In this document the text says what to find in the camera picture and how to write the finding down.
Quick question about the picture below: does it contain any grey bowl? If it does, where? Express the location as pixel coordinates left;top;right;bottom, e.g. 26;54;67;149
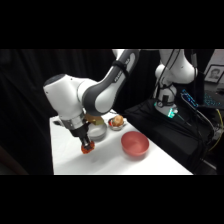
87;121;108;141

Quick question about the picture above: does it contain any small green light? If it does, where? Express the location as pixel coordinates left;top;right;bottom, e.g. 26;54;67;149
166;108;178;120

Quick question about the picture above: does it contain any teal-lit keyboard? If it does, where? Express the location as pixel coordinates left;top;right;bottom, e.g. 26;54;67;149
201;93;223;108

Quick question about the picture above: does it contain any framed picture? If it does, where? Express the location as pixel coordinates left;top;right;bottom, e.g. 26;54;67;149
203;64;224;84

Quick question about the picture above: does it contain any gingerbread man plush toy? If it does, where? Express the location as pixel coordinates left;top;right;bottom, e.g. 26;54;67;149
111;114;125;128

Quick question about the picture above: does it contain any pink bowl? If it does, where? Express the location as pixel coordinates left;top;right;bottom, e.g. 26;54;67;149
120;130;150;158

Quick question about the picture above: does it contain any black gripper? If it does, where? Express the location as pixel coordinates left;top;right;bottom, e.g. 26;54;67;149
70;122;96;151

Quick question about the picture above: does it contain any yellow cable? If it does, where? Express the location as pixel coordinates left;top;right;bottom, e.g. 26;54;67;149
209;108;224;152

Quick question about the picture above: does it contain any red ball with yellow spots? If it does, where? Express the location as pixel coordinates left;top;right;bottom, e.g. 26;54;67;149
81;142;97;156

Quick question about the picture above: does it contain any tan wrist camera box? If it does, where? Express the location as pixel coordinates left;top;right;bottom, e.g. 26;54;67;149
84;114;105;127

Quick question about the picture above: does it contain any black curtain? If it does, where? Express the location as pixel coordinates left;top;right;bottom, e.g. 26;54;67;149
0;49;161;176

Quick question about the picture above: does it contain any blue-lit device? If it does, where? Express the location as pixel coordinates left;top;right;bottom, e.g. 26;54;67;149
180;89;201;110

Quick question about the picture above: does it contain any small metal pot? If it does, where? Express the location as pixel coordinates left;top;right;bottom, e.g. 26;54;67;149
108;116;128;132

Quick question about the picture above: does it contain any black robot stand cover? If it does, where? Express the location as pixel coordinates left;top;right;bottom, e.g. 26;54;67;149
123;98;214;175

